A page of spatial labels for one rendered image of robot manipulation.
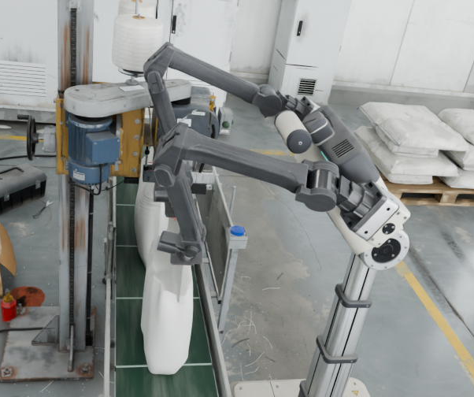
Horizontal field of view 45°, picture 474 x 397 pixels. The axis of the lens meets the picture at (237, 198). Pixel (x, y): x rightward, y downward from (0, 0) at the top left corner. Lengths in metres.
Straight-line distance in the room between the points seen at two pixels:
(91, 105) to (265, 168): 0.82
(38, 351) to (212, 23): 3.07
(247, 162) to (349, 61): 5.56
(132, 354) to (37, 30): 3.18
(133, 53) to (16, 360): 1.65
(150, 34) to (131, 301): 1.29
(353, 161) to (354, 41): 5.30
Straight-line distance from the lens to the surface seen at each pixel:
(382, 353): 3.33
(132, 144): 2.28
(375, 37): 6.88
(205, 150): 1.32
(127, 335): 2.54
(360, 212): 1.41
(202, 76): 1.82
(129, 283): 2.81
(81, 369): 2.90
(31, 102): 5.18
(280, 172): 1.34
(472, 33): 7.43
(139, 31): 1.92
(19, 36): 5.02
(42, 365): 2.94
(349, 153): 1.55
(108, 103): 2.00
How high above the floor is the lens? 2.13
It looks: 29 degrees down
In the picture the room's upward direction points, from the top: 10 degrees clockwise
